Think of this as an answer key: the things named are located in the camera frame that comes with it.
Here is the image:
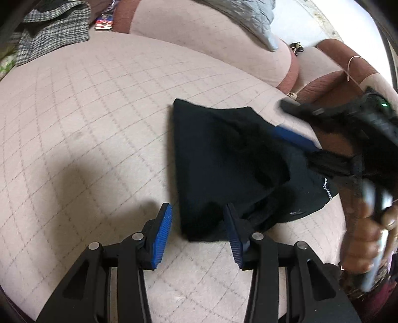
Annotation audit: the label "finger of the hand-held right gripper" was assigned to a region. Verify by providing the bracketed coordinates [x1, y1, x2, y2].
[274, 124, 359, 181]
[280, 98, 365, 121]

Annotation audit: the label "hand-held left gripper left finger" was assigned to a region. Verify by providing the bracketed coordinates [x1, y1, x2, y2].
[36, 203, 173, 323]

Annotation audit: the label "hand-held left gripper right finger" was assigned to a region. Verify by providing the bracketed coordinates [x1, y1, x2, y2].
[223, 203, 363, 323]

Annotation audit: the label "black pants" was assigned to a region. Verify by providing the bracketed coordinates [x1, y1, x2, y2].
[172, 98, 339, 243]

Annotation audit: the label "person's right hand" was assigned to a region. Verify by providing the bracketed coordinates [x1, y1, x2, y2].
[340, 203, 398, 274]

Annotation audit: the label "pink and brown armrest cushion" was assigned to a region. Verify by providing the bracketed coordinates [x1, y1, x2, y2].
[297, 39, 398, 103]

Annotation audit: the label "grey quilted pillow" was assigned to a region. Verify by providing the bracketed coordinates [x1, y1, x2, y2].
[199, 0, 279, 52]

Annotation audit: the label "pink sofa backrest cushion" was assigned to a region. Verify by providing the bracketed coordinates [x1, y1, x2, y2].
[113, 0, 300, 90]

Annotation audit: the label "person's maroon clothing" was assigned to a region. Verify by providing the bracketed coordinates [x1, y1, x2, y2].
[364, 284, 398, 322]

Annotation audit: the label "colourful snack packet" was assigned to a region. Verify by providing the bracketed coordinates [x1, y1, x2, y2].
[94, 15, 115, 32]

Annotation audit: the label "houndstooth checked coat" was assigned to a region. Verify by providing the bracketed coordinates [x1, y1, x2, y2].
[9, 1, 91, 66]

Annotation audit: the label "green printed blanket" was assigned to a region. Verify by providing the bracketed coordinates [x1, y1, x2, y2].
[0, 51, 16, 78]

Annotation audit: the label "black garment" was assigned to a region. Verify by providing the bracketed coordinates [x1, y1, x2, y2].
[34, 0, 75, 10]

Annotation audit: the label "thin beige string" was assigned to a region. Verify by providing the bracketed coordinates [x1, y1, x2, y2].
[344, 56, 363, 83]

